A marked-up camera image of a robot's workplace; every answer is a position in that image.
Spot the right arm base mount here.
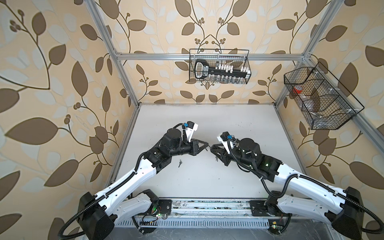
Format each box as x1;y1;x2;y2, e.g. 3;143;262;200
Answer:
249;200;293;236

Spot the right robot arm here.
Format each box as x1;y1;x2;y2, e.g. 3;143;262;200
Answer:
211;136;384;240

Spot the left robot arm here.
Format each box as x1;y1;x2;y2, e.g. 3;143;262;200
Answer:
58;121;209;240

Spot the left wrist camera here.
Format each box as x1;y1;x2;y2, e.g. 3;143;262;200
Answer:
182;121;199;143

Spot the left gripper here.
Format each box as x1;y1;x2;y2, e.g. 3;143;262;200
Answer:
168;137;209;158

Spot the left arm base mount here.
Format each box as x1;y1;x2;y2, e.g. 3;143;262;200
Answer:
132;199;173;235

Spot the side wire basket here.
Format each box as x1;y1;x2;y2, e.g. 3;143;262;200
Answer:
284;62;365;130

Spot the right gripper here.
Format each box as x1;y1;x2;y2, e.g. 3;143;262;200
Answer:
210;143;254;170

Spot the black tool set in basket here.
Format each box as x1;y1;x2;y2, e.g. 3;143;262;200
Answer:
192;60;251;83

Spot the red object in basket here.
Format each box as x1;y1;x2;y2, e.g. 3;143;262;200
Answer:
292;85;303;96

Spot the back wire basket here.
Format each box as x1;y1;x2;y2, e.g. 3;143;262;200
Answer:
189;48;252;85

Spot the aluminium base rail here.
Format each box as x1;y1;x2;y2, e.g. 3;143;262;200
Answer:
117;195;331;229

